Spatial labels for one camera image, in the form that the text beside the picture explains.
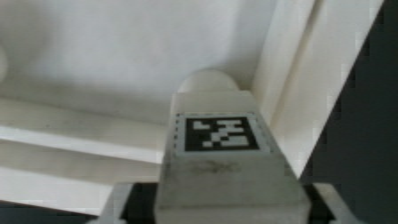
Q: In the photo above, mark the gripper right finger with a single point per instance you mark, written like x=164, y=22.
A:
x=329, y=209

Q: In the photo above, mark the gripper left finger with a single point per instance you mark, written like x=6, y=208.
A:
x=130, y=205

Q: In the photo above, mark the white table leg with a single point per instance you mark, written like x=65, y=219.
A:
x=228, y=183

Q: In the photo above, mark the white square tabletop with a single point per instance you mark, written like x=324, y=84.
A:
x=97, y=57

